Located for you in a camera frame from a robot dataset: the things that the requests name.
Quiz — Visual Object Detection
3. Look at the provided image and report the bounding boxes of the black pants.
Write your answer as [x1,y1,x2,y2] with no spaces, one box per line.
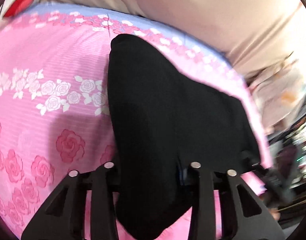
[108,34,260,239]

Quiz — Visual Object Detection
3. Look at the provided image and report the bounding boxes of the grey floral blanket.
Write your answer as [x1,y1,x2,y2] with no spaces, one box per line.
[249,51,306,135]

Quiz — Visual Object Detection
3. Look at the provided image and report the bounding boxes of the pink floral bed sheet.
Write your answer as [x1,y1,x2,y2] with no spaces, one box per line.
[0,3,273,238]

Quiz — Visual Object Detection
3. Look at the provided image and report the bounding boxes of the beige headboard cushion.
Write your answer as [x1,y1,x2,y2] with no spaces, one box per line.
[48,0,306,77]

